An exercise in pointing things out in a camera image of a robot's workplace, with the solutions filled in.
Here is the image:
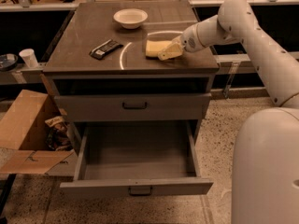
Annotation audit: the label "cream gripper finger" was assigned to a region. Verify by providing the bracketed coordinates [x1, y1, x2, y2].
[158, 44, 183, 61]

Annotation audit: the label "yellow sponge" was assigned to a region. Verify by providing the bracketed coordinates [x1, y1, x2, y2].
[146, 40, 171, 58]

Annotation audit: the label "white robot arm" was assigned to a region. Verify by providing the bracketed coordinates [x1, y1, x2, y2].
[158, 0, 299, 224]

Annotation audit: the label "grey drawer cabinet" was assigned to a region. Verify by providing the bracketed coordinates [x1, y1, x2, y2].
[43, 1, 220, 199]

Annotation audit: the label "open grey lower drawer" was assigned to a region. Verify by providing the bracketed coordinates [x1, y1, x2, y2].
[61, 120, 213, 199]

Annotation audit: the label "white bowl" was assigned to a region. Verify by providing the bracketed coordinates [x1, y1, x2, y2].
[113, 8, 148, 29]

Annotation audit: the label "black snack bar wrapper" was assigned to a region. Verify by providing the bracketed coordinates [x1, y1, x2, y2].
[90, 39, 123, 60]

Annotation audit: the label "snack bags in box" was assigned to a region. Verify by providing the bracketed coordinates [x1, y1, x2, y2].
[45, 116, 73, 151]

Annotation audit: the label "white paper cup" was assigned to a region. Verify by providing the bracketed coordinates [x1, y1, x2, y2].
[19, 49, 39, 68]

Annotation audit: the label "dark round lid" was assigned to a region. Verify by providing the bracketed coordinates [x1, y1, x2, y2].
[0, 53, 18, 72]

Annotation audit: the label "brown cardboard box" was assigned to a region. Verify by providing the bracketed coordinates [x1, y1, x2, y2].
[0, 90, 77, 176]

